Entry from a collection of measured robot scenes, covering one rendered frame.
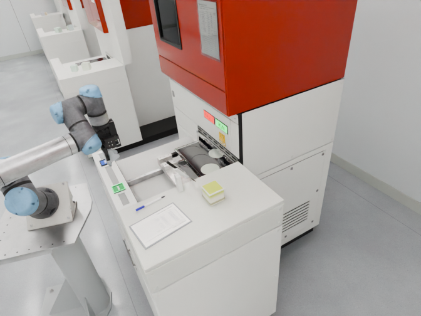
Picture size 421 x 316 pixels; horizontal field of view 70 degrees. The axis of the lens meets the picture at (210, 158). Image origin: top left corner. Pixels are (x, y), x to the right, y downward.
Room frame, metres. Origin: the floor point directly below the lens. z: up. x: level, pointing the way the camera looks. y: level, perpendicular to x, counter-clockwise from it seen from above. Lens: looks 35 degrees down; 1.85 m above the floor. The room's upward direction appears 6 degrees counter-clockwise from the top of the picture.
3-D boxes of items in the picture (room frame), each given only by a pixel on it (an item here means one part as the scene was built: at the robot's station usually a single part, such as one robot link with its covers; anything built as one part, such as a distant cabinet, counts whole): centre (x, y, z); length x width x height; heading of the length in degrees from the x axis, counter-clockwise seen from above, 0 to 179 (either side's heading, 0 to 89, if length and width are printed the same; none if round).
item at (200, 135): (1.43, -0.03, 0.89); 0.44 x 0.02 x 0.10; 26
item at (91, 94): (1.11, 0.44, 1.41); 0.09 x 0.08 x 0.11; 131
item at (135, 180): (1.41, 0.25, 0.84); 0.50 x 0.02 x 0.03; 116
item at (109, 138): (1.12, 0.43, 1.25); 0.09 x 0.08 x 0.12; 116
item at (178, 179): (1.06, 0.14, 1.03); 0.06 x 0.04 x 0.13; 116
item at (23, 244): (1.12, 0.85, 0.75); 0.45 x 0.44 x 0.13; 100
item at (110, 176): (1.22, 0.50, 0.89); 0.55 x 0.09 x 0.14; 26
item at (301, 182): (1.75, -0.27, 0.41); 0.82 x 0.71 x 0.82; 26
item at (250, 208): (0.94, 0.06, 0.89); 0.62 x 0.35 x 0.14; 116
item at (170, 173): (1.29, 0.19, 0.87); 0.36 x 0.08 x 0.03; 26
